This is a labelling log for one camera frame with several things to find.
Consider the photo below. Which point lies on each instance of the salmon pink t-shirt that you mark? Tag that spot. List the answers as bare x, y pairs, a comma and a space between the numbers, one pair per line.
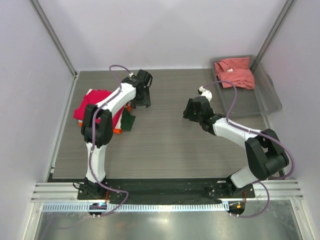
235, 70

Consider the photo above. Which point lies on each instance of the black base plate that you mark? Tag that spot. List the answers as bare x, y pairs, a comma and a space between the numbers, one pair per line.
162, 191

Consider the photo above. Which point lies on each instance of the right aluminium corner post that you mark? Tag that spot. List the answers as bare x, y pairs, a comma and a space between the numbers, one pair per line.
280, 19

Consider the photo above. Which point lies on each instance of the slotted cable duct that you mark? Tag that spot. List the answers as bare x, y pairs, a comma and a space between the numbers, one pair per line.
95, 207

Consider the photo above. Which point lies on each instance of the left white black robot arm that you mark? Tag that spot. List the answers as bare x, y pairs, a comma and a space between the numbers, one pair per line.
97, 129

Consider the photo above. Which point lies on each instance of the dark green t-shirt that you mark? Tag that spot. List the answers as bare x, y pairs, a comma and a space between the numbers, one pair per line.
127, 120

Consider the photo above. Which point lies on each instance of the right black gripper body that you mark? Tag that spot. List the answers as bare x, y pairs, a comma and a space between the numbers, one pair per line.
196, 117

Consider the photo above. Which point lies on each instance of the grey plastic tray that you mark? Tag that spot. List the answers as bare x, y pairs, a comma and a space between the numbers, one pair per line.
262, 100

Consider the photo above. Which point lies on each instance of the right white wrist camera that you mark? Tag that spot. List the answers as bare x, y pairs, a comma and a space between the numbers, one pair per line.
205, 93

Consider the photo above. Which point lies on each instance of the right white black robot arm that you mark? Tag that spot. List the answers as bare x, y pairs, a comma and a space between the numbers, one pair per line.
265, 155

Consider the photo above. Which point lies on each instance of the aluminium corner post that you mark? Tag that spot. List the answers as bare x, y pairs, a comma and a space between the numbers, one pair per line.
53, 36
280, 19

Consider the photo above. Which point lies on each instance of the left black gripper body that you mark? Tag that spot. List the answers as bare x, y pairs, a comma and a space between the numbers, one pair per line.
139, 97

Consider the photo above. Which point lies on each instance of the left aluminium corner post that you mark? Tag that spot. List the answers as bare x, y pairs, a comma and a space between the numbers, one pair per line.
53, 36

